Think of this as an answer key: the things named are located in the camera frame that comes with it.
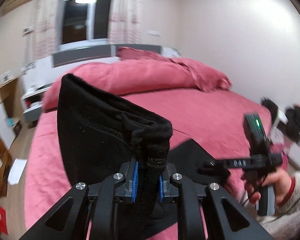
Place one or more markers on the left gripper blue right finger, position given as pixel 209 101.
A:
pixel 168 193

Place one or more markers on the window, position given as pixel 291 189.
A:
pixel 84 23

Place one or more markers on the pink bed sheet mattress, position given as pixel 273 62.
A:
pixel 214 120

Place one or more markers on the pink patterned curtain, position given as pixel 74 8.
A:
pixel 124 25

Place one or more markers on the black pants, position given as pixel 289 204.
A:
pixel 99 131

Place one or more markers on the white paper on floor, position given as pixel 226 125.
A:
pixel 16 171

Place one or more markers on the white cabinet door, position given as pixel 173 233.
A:
pixel 7 134

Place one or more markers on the person right forearm white sleeve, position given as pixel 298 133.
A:
pixel 285 223

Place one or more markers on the white bedside table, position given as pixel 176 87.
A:
pixel 31 102

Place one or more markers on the pink ruffled pillow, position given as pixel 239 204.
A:
pixel 205 77

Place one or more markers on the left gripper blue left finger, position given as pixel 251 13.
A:
pixel 126 192

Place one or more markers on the grey white headboard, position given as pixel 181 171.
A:
pixel 44 71

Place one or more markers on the pink folded duvet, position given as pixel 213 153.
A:
pixel 134 76

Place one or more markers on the wooden desk shelf unit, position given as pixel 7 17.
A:
pixel 7 93

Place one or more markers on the person right hand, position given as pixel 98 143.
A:
pixel 282 182

